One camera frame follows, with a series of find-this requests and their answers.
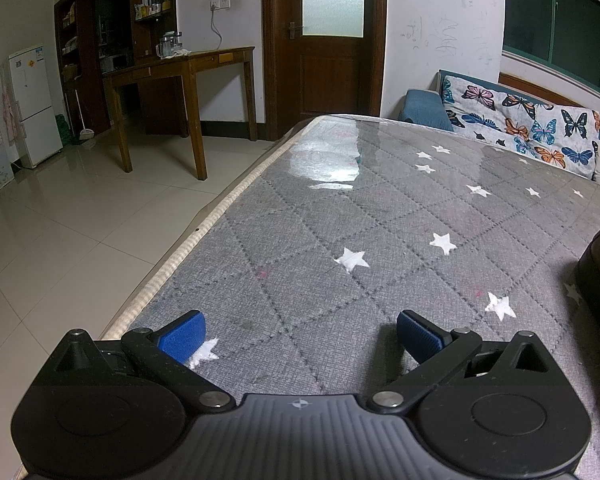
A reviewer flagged wooden desk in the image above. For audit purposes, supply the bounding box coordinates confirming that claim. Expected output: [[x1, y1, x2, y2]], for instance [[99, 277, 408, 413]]
[[101, 46, 258, 181]]

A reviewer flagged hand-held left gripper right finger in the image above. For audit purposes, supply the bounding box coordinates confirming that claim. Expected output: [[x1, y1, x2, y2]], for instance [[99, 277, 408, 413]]
[[367, 310, 548, 413]]

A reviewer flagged pink hanging cloth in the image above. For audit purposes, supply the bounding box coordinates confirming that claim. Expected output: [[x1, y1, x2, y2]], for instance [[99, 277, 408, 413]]
[[0, 77, 27, 143]]

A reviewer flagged dark wooden shelf cabinet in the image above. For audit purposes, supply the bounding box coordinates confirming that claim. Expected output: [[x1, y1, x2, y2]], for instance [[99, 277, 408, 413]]
[[54, 0, 178, 136]]

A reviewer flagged blue sofa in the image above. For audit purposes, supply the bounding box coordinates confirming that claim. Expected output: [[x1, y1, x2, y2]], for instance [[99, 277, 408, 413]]
[[397, 69, 600, 186]]

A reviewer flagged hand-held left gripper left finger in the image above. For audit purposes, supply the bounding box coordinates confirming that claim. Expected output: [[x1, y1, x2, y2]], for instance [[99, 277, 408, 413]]
[[53, 310, 233, 413]]

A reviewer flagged white broom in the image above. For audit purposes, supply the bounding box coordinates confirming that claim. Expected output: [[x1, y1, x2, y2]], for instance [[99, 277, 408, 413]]
[[74, 89, 95, 140]]

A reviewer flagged white refrigerator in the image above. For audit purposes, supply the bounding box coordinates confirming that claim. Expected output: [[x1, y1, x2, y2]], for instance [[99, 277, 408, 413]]
[[0, 44, 64, 168]]

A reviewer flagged wooden door with frosted glass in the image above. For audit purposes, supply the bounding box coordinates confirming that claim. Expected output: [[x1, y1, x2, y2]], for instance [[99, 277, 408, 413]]
[[261, 0, 388, 141]]

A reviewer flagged grey power cable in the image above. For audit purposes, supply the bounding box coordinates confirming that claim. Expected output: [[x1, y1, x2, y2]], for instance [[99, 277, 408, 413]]
[[210, 9, 226, 51]]

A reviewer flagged green-framed window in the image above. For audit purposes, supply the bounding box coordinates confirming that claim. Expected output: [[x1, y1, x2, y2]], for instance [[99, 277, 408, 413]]
[[502, 0, 600, 98]]

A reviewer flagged butterfly print pillow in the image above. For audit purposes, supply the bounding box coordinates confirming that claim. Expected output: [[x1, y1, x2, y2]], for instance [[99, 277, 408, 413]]
[[440, 74, 600, 181]]

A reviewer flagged glass jar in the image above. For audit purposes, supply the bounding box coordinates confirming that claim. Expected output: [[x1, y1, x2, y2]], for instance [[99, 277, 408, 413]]
[[155, 31, 183, 58]]

